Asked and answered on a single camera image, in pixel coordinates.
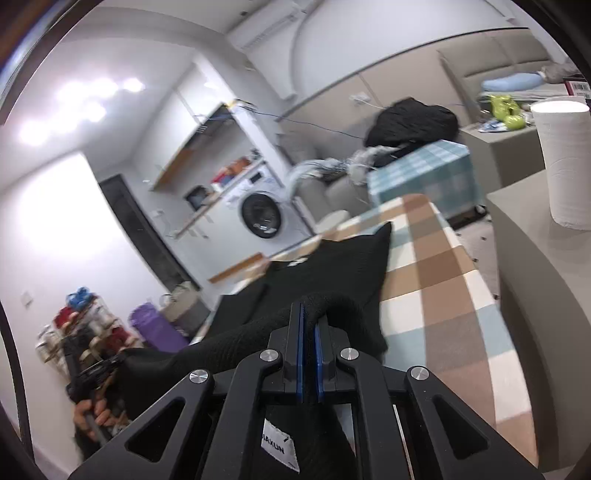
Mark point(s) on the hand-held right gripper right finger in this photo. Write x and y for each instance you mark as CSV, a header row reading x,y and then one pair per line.
x,y
318,360

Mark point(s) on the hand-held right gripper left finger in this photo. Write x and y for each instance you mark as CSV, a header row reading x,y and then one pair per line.
x,y
300,350

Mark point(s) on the black knit garment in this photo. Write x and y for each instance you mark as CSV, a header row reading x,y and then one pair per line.
x,y
332,277

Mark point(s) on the heap of light clothes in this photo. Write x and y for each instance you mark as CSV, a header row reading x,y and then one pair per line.
x,y
364,161

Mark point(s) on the person's left hand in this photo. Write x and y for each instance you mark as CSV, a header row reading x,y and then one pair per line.
x,y
99,415

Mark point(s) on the cluttered shelf rack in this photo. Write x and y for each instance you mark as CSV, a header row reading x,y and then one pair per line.
x,y
101,332

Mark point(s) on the purple bin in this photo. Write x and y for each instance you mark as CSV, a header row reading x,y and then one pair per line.
x,y
157,327

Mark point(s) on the white round stool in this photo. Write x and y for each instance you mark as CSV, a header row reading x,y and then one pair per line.
x,y
332,220

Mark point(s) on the brown blue checked blanket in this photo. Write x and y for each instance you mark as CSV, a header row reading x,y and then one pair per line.
x,y
438,286

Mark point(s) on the white washing machine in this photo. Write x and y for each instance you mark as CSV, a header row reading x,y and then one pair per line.
x,y
263,212

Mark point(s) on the grey sofa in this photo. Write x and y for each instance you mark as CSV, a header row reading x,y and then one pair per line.
x,y
332,194

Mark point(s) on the dark door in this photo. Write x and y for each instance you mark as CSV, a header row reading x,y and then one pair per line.
x,y
138,230

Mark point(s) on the wooden countertop cabinet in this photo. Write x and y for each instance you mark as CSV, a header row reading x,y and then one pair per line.
x,y
203,217

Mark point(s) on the white blue cloth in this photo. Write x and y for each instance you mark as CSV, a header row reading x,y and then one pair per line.
x,y
304,173

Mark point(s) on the red box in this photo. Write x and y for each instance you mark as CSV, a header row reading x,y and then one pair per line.
x,y
220,177

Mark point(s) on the copper pot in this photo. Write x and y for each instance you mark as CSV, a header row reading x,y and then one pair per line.
x,y
241,165

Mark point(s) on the teal checked cloth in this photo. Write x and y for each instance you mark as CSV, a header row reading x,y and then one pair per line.
x,y
425,175

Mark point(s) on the grey side table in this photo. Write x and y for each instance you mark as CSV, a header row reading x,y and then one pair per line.
x,y
545,300

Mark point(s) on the black puffy jacket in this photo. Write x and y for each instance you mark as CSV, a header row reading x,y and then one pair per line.
x,y
406,122

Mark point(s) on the grey nightstand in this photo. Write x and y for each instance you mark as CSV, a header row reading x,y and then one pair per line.
x,y
503,152

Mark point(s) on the yellow-green cloth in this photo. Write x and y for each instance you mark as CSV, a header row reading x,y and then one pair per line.
x,y
505,110

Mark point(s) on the white paper towel roll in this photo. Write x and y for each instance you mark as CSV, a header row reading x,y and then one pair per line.
x,y
563,161

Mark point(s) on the white air conditioner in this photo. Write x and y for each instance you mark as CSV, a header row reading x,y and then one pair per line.
x,y
272,25

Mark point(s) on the light blue pillow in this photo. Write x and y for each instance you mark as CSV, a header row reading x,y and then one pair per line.
x,y
512,83

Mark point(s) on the beige bed headboard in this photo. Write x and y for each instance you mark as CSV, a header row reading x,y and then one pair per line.
x,y
498,55

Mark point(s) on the grey pillow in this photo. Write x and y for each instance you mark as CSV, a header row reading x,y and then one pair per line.
x,y
561,71

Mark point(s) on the white wall switch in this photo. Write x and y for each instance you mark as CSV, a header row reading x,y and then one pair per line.
x,y
28,298

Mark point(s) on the white wall outlet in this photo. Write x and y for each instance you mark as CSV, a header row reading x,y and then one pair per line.
x,y
360,98

